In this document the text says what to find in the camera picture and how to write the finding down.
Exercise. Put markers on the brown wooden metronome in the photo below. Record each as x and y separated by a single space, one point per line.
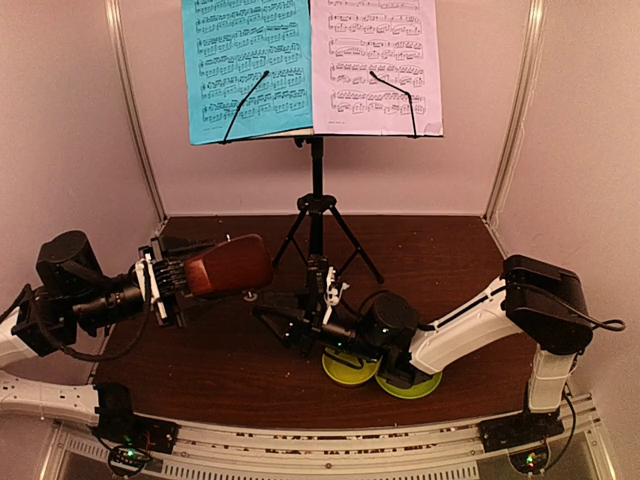
237 265

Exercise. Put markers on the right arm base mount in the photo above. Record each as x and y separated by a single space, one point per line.
525 437

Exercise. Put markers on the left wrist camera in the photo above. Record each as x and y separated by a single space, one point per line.
143 269

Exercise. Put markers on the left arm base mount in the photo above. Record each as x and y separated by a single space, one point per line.
132 444

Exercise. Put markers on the lime green bowl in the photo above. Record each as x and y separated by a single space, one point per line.
347 370

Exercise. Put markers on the right aluminium frame post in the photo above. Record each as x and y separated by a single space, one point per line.
524 88

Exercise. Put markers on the left aluminium frame post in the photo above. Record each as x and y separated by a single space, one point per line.
117 35

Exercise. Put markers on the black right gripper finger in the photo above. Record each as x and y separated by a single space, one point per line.
284 299
282 322

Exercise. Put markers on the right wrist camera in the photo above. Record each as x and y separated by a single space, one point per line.
327 287

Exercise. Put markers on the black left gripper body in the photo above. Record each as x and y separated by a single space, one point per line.
81 311

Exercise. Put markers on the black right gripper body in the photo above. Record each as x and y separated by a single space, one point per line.
360 348

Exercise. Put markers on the aluminium front rail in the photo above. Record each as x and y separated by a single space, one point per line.
451 450

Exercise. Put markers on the black perforated music stand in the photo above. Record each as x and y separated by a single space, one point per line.
314 205

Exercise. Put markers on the aluminium frame post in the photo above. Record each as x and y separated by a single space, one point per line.
524 88
117 35

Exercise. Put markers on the blue sheet music page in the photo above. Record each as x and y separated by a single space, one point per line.
248 68

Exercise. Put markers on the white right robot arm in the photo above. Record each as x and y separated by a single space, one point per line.
530 297

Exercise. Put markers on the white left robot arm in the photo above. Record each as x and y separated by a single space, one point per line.
51 381

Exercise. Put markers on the lime green plate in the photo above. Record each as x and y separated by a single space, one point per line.
414 392

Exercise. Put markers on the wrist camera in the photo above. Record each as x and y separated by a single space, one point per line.
327 287
143 269

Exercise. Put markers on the white sheet music page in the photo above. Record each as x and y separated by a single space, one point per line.
375 68

